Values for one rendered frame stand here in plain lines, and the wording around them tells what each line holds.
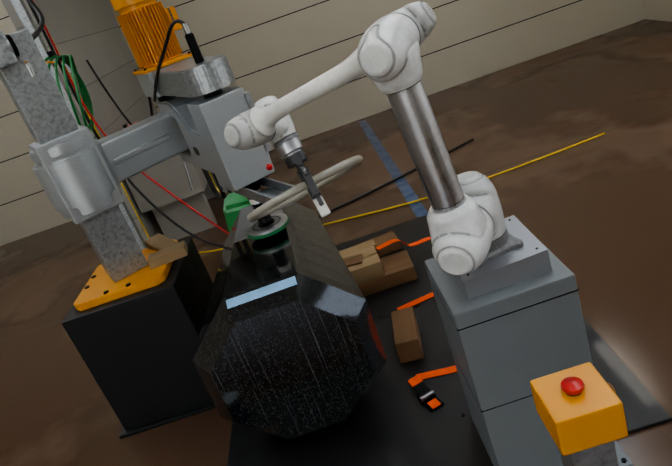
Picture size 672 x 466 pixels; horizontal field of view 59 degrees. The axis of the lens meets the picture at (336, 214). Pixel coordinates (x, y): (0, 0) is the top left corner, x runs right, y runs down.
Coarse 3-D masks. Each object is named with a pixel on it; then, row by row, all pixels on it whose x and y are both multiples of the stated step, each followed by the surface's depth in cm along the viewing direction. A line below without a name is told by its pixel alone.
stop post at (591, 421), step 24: (552, 384) 109; (600, 384) 106; (552, 408) 104; (576, 408) 103; (600, 408) 101; (552, 432) 106; (576, 432) 102; (600, 432) 103; (624, 432) 103; (576, 456) 107; (600, 456) 107
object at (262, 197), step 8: (264, 184) 284; (272, 184) 274; (280, 184) 264; (288, 184) 257; (240, 192) 284; (248, 192) 272; (256, 192) 262; (264, 192) 274; (272, 192) 270; (280, 192) 266; (256, 200) 267; (264, 200) 257; (296, 200) 248
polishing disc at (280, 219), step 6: (276, 216) 298; (282, 216) 295; (276, 222) 290; (282, 222) 288; (252, 228) 293; (258, 228) 291; (264, 228) 288; (270, 228) 286; (276, 228) 285; (252, 234) 286; (258, 234) 285; (264, 234) 284
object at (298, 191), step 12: (360, 156) 220; (336, 168) 206; (348, 168) 238; (324, 180) 246; (288, 192) 202; (300, 192) 203; (264, 204) 207; (276, 204) 205; (252, 216) 214; (264, 216) 237
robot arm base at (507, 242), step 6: (504, 234) 194; (510, 234) 200; (498, 240) 193; (504, 240) 194; (510, 240) 196; (516, 240) 195; (492, 246) 193; (498, 246) 193; (504, 246) 194; (510, 246) 194; (516, 246) 194; (492, 252) 193; (498, 252) 193; (504, 252) 194; (486, 258) 193; (492, 258) 193
